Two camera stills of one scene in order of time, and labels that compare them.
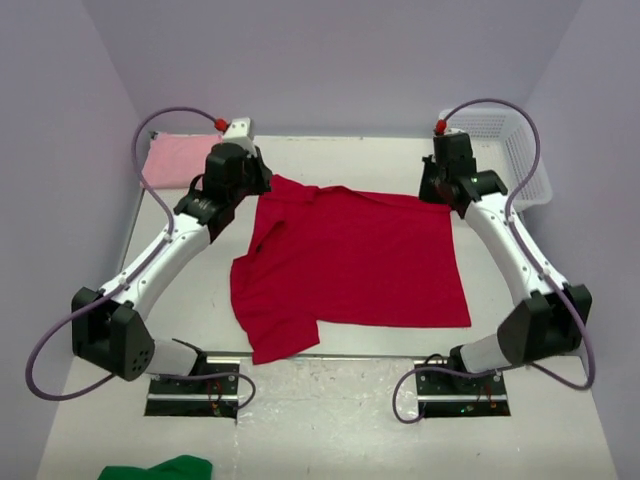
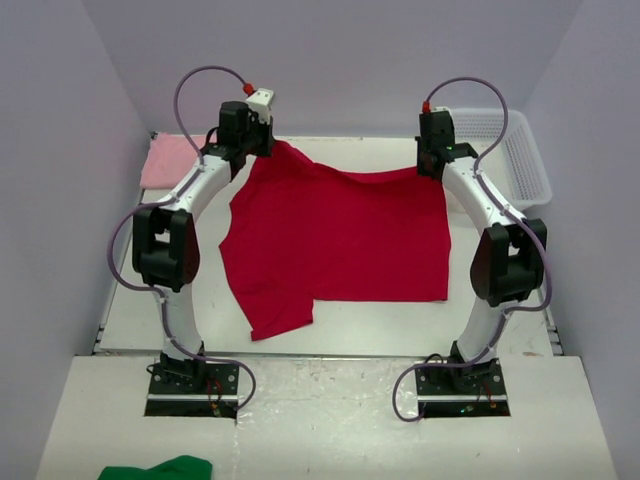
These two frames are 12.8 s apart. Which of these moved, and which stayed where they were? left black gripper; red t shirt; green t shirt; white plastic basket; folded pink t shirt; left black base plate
Moved: red t shirt; left black gripper
Stayed: left black base plate; green t shirt; folded pink t shirt; white plastic basket
